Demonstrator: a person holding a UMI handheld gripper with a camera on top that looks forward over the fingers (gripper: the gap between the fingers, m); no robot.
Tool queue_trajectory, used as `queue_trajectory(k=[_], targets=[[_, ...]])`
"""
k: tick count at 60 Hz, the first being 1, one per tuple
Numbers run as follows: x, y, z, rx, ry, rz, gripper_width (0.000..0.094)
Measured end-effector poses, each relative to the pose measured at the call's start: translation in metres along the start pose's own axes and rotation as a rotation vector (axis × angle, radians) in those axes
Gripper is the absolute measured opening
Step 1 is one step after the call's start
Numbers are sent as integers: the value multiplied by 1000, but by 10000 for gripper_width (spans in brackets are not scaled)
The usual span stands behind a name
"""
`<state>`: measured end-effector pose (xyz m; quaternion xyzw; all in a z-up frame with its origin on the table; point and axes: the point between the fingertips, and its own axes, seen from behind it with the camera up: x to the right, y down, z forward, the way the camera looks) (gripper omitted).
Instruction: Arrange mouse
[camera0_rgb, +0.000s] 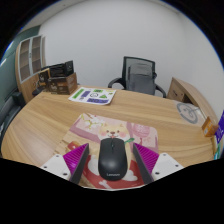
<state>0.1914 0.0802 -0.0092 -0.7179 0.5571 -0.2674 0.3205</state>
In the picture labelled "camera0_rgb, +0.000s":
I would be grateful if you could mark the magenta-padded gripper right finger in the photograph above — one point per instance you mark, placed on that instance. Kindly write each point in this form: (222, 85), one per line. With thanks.
(164, 165)

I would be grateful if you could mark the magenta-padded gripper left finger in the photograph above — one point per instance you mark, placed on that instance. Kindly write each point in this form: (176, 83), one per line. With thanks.
(59, 164)

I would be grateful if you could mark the black computer mouse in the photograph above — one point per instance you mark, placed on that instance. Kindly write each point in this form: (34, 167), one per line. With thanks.
(112, 160)

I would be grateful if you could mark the cartoon dog print mouse pad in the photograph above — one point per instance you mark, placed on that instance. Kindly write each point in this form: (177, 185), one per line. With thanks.
(86, 128)

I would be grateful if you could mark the clear mat with grey circle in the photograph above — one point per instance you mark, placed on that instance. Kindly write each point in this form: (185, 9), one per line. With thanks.
(188, 113)

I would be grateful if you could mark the purple retail package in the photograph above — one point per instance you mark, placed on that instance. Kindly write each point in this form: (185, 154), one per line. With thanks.
(220, 128)

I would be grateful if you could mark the black sofa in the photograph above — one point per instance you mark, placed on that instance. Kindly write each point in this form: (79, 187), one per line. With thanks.
(8, 115)

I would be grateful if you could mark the white sheet with coloured stickers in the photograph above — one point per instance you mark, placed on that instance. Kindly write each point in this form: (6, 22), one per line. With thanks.
(92, 96)

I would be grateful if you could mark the wooden side desk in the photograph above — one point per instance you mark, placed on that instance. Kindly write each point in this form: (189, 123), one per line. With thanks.
(188, 91)

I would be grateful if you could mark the dark brown product box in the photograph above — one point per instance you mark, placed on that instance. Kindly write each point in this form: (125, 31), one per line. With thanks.
(62, 85)

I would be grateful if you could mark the grey backpack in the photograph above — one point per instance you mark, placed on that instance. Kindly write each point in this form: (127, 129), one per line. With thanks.
(141, 80)

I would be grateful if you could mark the black mesh office chair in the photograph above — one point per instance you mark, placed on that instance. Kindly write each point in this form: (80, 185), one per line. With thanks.
(116, 83)

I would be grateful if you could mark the black product box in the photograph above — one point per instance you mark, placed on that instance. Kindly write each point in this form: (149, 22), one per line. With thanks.
(61, 69)

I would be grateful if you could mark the wooden glass-door shelf cabinet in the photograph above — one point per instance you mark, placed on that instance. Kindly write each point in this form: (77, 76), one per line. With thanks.
(28, 63)

